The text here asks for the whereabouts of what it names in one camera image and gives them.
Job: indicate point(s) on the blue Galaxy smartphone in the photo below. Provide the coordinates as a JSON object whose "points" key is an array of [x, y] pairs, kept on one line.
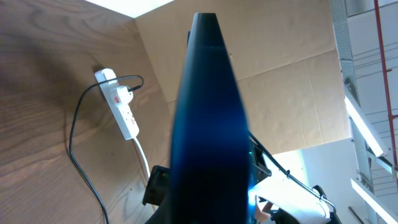
{"points": [[209, 159]]}

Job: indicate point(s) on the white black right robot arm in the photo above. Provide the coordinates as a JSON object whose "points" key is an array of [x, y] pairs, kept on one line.
{"points": [[280, 186]]}

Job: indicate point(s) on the white USB charger plug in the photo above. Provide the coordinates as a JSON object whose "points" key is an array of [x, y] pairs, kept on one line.
{"points": [[121, 95]]}

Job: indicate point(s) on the white power strip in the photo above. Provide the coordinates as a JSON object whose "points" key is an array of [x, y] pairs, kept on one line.
{"points": [[122, 114]]}

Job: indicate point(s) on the brown cardboard sheet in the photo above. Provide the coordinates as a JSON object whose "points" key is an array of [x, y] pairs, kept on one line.
{"points": [[284, 59]]}

